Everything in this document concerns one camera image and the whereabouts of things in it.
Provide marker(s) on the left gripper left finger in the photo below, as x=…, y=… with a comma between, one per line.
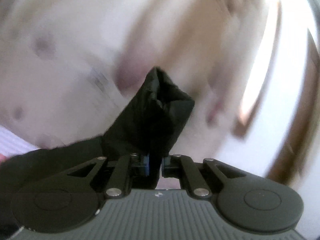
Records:
x=128, y=168

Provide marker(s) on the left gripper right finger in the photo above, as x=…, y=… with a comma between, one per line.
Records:
x=184, y=169

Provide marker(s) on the black jacket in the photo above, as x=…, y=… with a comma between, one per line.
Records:
x=60, y=189

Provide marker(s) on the pink checkered bed sheet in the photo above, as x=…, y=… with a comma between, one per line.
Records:
x=12, y=145

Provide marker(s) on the beige leaf-print curtain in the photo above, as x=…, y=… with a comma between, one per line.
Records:
x=68, y=67

